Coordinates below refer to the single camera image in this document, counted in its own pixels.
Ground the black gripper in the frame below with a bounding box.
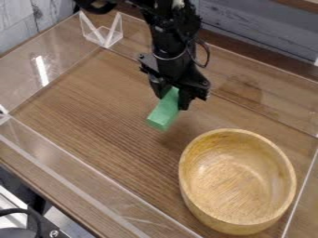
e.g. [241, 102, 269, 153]
[136, 50, 213, 112]

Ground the green rectangular block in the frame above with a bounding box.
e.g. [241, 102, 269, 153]
[147, 87, 179, 131]

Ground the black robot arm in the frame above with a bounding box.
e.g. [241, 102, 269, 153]
[126, 0, 211, 111]

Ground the brown wooden bowl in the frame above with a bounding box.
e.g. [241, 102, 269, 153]
[179, 128, 297, 235]

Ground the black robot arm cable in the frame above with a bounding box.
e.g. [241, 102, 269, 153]
[187, 38, 211, 69]

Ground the clear acrylic corner bracket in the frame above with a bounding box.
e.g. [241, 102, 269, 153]
[79, 12, 123, 48]

